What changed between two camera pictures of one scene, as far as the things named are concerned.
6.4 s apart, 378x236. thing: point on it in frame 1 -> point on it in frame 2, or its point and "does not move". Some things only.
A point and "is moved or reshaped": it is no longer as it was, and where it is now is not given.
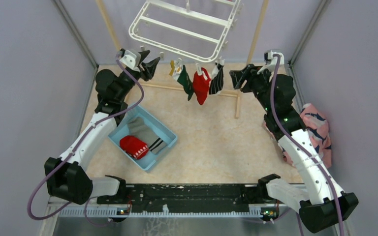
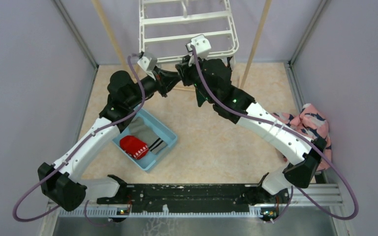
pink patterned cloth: x=317 y=127 does not move
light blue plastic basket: x=142 y=137 does not move
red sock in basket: x=134 y=147 does not move
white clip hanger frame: x=195 y=29 is moved or reshaped
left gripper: x=149 y=67 -> x=165 y=80
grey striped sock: x=137 y=127 does not move
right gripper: x=238 y=76 -> x=185 y=68
